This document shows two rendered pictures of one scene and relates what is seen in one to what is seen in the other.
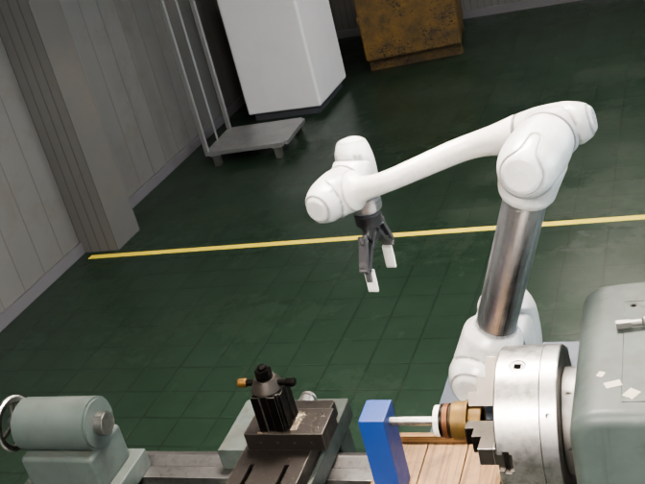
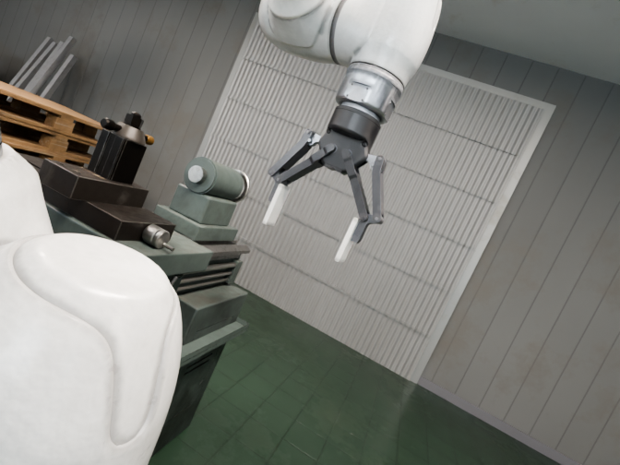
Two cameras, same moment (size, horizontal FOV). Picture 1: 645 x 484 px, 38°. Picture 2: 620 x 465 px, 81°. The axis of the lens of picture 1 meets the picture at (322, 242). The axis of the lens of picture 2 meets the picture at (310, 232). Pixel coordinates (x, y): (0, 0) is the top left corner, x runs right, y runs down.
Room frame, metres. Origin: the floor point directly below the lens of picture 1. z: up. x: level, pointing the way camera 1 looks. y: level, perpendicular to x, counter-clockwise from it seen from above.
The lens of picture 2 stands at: (2.28, -0.70, 1.17)
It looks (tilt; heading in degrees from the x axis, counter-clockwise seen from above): 5 degrees down; 81
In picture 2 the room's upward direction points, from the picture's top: 24 degrees clockwise
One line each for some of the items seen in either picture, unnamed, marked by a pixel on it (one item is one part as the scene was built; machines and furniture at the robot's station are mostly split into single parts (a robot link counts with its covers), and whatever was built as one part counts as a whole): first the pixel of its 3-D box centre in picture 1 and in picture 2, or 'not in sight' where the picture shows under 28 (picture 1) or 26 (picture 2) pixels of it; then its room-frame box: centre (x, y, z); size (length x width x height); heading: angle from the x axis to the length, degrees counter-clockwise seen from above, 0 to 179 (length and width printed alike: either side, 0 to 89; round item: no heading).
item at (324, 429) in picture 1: (291, 429); (98, 185); (1.92, 0.19, 1.00); 0.20 x 0.10 x 0.05; 67
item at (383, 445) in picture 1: (385, 450); not in sight; (1.75, -0.02, 1.00); 0.08 x 0.06 x 0.23; 157
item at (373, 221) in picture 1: (370, 226); (347, 142); (2.36, -0.14, 1.27); 0.08 x 0.07 x 0.09; 149
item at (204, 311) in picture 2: not in sight; (150, 349); (2.11, 0.76, 0.34); 0.44 x 0.40 x 0.68; 157
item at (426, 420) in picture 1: (413, 421); not in sight; (1.71, -0.09, 1.08); 0.13 x 0.07 x 0.07; 67
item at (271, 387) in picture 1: (266, 382); (129, 132); (1.94, 0.22, 1.13); 0.08 x 0.08 x 0.03
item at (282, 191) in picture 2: (370, 280); (276, 205); (2.30, -0.10, 1.14); 0.03 x 0.01 x 0.07; 59
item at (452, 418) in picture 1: (462, 421); not in sight; (1.67, -0.19, 1.08); 0.09 x 0.09 x 0.09; 67
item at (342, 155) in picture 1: (353, 167); (390, 28); (2.35, -0.13, 1.45); 0.13 x 0.11 x 0.16; 146
